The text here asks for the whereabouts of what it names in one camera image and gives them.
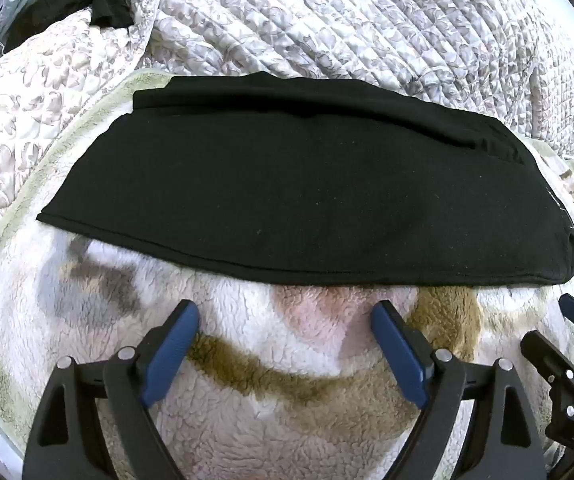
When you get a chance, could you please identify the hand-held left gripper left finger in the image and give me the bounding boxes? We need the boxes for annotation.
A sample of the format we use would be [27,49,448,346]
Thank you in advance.
[22,299,201,480]

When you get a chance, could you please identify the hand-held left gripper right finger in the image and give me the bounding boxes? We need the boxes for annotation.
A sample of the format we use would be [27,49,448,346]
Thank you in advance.
[370,300,548,480]

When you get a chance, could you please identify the black pants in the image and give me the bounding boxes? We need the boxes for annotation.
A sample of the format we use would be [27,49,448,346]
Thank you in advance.
[36,71,574,288]

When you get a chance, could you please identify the floral fleece blanket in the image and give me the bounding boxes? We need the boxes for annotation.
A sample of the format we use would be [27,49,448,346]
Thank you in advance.
[0,67,574,480]

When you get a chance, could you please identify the quilted floral bedspread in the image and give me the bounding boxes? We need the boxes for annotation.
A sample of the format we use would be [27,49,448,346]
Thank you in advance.
[0,0,574,256]

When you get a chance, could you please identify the black garment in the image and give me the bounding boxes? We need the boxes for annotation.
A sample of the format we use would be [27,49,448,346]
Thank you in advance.
[4,0,135,53]

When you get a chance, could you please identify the light blue cloth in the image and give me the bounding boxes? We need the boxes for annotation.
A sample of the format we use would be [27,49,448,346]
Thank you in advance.
[0,0,38,63]

